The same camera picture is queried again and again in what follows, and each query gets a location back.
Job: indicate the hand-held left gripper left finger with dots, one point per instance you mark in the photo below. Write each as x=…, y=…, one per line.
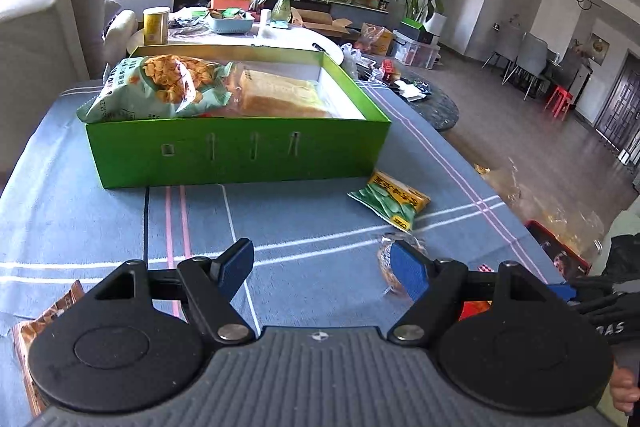
x=235, y=269

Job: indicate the red plastic stool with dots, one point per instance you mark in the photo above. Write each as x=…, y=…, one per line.
x=559, y=99

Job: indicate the brown snack packet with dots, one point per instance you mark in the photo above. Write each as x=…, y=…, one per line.
x=35, y=332

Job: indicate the dark panelled door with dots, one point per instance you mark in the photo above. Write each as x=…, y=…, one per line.
x=617, y=107

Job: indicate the dark marble round table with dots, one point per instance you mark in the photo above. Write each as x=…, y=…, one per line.
x=435, y=107

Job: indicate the grey television cabinet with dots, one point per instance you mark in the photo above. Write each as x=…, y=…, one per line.
x=190, y=2

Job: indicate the yellow can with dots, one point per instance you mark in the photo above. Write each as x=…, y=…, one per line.
x=156, y=27

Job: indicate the clear plastic wrap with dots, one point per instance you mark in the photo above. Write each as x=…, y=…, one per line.
x=550, y=202

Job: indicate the sliced toast loaf packet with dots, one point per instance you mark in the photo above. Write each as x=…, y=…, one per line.
x=285, y=94

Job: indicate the small white bottle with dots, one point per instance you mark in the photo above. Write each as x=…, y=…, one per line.
x=265, y=18

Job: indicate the grey armchair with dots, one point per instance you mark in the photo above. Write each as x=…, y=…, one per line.
x=45, y=32

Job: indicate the orange red box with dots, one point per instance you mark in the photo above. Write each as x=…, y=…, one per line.
x=230, y=2

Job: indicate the green and black box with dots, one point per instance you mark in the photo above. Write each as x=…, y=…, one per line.
x=417, y=32

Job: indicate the grey dining chair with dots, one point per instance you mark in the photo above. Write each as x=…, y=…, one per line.
x=530, y=62
x=505, y=54

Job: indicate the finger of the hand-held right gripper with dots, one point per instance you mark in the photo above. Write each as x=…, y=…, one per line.
x=562, y=293

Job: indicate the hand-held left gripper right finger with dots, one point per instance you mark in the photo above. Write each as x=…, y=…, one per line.
x=410, y=272

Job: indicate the red black flat box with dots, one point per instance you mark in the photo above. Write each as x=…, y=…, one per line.
x=555, y=247

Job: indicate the clear plastic storage box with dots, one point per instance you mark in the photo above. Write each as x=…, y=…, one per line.
x=415, y=54

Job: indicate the blue striped tablecloth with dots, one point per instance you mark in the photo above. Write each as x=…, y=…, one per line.
x=325, y=227

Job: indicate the tall plant in white pot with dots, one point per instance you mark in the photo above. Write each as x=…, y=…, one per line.
x=430, y=14

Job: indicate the green cardboard box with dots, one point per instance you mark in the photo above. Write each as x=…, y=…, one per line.
x=240, y=157

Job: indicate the green yellow pea packet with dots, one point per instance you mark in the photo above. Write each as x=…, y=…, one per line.
x=390, y=199

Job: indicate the mint green chips bag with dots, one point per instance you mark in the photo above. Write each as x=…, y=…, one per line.
x=150, y=94

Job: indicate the orange plastic bag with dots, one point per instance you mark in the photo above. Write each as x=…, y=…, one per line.
x=377, y=39

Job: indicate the person's right hand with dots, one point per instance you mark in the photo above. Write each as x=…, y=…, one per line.
x=625, y=389

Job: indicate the white round coffee table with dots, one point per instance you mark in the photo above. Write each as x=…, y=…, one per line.
x=295, y=39

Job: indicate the blue plastic basket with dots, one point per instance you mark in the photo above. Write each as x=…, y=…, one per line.
x=230, y=23

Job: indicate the open brown cardboard box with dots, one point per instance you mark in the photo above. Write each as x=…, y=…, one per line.
x=325, y=24

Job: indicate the round pastry clear packet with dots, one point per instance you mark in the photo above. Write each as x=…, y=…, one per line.
x=387, y=264

